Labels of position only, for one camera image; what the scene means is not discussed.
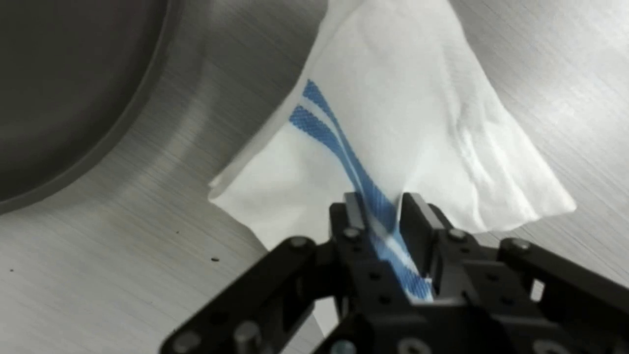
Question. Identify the black frying pan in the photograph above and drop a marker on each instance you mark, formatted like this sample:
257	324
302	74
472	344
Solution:
73	76

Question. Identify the white cloth with blue stripes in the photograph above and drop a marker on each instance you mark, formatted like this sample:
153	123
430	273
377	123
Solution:
389	102

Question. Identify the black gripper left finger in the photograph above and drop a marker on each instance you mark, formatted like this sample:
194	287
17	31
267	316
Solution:
350	243

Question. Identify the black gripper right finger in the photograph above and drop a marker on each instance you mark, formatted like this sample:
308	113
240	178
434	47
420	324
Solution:
436	249

